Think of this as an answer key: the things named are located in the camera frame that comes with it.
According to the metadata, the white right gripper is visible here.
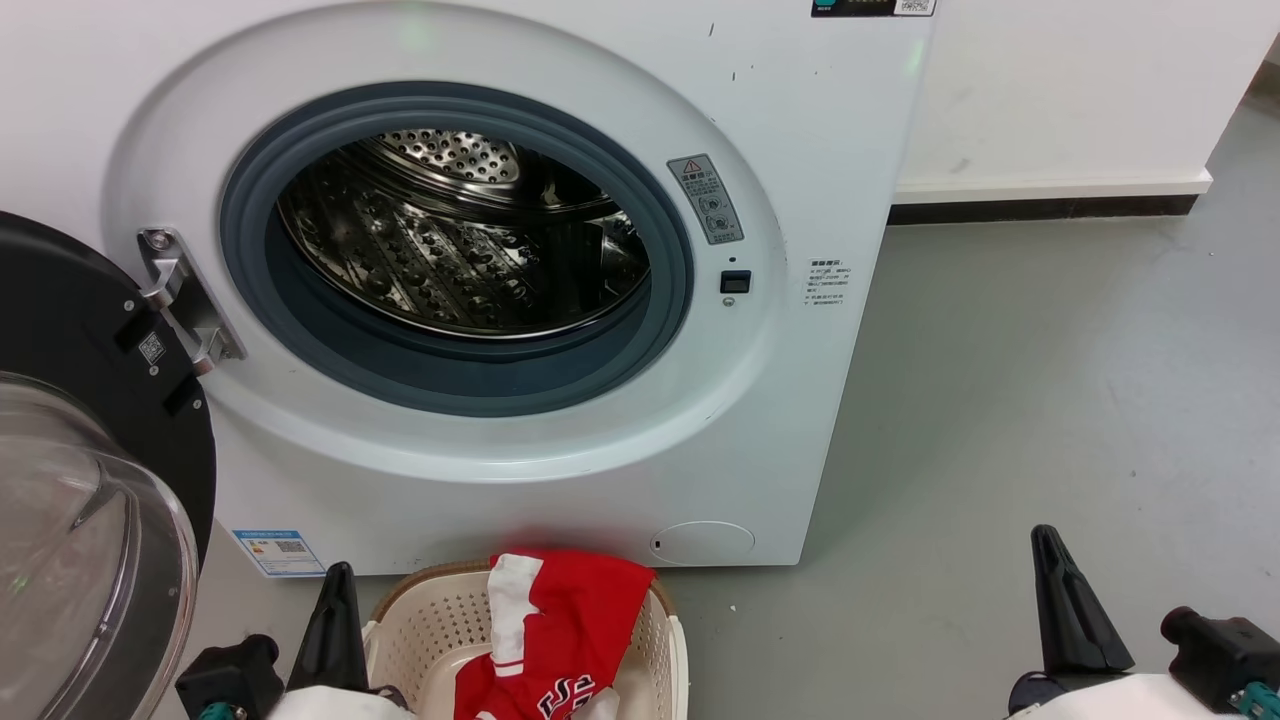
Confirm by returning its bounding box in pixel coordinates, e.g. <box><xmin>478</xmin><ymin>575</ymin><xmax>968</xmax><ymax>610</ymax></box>
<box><xmin>1008</xmin><ymin>524</ymin><xmax>1246</xmax><ymax>720</ymax></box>

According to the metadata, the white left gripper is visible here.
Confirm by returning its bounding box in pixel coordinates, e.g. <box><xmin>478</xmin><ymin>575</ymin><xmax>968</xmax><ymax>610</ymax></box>
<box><xmin>265</xmin><ymin>562</ymin><xmax>416</xmax><ymax>720</ymax></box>

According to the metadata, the red and white garment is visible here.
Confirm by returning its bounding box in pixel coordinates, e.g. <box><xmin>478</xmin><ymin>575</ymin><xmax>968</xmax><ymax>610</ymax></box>
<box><xmin>455</xmin><ymin>548</ymin><xmax>657</xmax><ymax>720</ymax></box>

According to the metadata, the cream perforated laundry basket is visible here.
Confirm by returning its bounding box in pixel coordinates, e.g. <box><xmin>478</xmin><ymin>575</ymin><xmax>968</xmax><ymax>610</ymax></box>
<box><xmin>362</xmin><ymin>560</ymin><xmax>690</xmax><ymax>720</ymax></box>

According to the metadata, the stainless steel washing machine drum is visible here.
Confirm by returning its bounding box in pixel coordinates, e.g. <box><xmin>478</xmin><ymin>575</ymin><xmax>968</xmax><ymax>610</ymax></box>
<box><xmin>277</xmin><ymin>128</ymin><xmax>652</xmax><ymax>339</ymax></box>

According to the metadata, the washing machine door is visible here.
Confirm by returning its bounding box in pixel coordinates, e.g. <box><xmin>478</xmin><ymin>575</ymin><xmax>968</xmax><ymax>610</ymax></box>
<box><xmin>0</xmin><ymin>210</ymin><xmax>218</xmax><ymax>720</ymax></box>

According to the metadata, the blue energy label sticker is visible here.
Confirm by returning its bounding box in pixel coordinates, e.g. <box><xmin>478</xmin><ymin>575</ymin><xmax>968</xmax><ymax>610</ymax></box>
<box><xmin>232</xmin><ymin>529</ymin><xmax>327</xmax><ymax>578</ymax></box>

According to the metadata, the grey rubber door gasket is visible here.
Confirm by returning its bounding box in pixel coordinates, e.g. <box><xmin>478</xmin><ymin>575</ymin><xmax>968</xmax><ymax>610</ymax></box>
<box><xmin>219</xmin><ymin>82</ymin><xmax>696</xmax><ymax>418</ymax></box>

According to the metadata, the white front-load washing machine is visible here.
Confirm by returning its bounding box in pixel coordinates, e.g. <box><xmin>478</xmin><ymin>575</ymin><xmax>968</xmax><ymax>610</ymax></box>
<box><xmin>0</xmin><ymin>0</ymin><xmax>938</xmax><ymax>578</ymax></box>

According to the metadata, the round white filter cover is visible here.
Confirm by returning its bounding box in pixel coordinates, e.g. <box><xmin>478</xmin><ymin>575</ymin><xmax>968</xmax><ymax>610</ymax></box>
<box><xmin>651</xmin><ymin>521</ymin><xmax>757</xmax><ymax>566</ymax></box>

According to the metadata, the silver metal door hinge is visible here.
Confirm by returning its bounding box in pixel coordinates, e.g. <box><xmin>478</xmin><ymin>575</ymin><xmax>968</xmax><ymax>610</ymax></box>
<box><xmin>137</xmin><ymin>228</ymin><xmax>247</xmax><ymax>377</ymax></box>

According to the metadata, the black baseboard strip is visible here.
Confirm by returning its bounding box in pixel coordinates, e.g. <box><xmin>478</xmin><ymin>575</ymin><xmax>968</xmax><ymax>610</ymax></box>
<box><xmin>888</xmin><ymin>194</ymin><xmax>1199</xmax><ymax>227</ymax></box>

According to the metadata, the small text sticker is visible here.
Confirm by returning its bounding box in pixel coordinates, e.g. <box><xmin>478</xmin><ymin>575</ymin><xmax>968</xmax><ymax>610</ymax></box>
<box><xmin>805</xmin><ymin>258</ymin><xmax>854</xmax><ymax>309</ymax></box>

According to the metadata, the warning sticker with triangle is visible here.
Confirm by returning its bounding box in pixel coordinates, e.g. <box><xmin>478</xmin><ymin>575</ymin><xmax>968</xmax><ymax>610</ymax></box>
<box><xmin>668</xmin><ymin>154</ymin><xmax>745</xmax><ymax>246</ymax></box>

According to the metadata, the dark sticker with QR code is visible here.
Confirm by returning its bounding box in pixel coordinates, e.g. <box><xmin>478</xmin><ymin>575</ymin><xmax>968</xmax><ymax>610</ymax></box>
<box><xmin>811</xmin><ymin>0</ymin><xmax>937</xmax><ymax>18</ymax></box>

